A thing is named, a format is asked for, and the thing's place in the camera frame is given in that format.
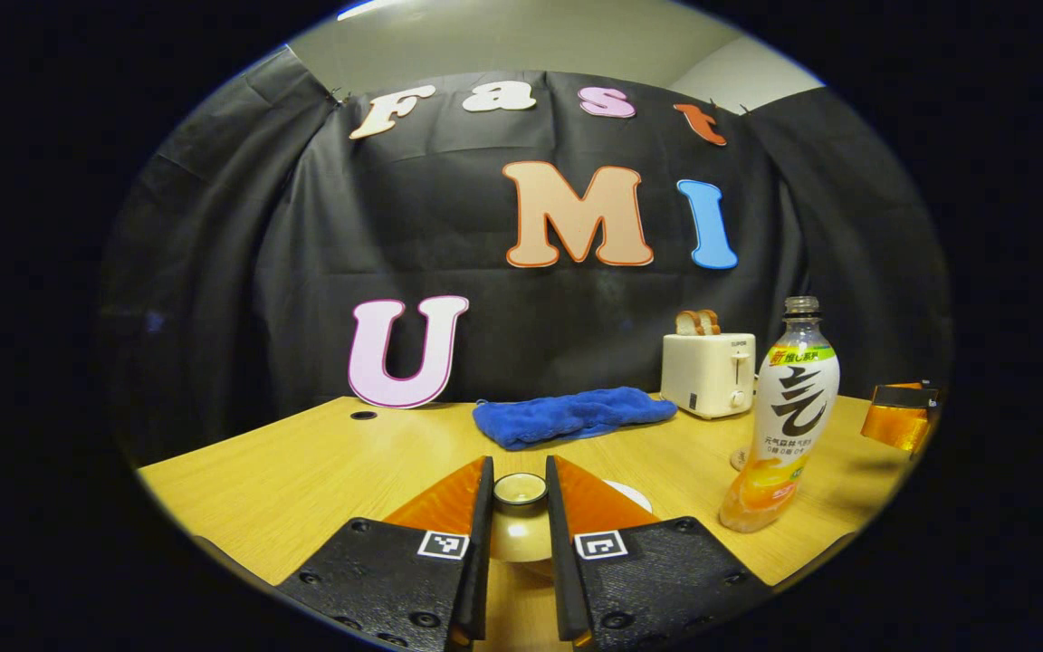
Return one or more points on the cream teacup lid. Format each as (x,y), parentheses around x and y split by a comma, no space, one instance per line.
(520,534)

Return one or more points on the blue towel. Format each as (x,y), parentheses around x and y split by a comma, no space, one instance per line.
(567,417)

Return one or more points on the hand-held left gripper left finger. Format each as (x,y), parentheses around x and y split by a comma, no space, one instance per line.
(478,561)

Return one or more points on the black table grommet hole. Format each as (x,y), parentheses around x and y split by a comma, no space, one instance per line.
(363,416)

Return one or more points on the plastic water bottle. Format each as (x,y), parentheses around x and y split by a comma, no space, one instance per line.
(789,407)

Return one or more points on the toast bread slice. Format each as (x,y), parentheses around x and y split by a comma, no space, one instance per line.
(712,321)
(687,323)

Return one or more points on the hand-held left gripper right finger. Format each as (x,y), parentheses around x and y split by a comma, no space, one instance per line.
(560,561)

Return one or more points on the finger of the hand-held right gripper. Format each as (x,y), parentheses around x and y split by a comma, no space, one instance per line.
(893,426)

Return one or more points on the black backdrop cloth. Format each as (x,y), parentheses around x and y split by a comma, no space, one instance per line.
(304,272)

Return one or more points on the cream teacup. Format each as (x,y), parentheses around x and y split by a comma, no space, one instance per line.
(635,496)

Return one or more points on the white toaster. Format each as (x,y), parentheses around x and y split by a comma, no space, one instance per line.
(707,376)

